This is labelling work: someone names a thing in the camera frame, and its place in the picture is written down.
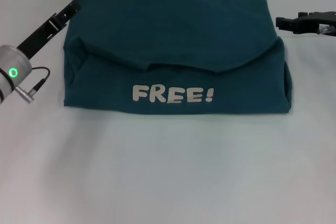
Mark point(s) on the teal blue shirt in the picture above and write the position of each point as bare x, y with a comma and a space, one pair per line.
170, 37

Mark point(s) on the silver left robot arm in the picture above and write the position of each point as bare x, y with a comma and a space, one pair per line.
11, 72

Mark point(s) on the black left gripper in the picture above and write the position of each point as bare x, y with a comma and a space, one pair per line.
36, 37

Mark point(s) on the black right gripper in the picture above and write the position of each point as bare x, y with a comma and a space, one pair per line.
317, 23

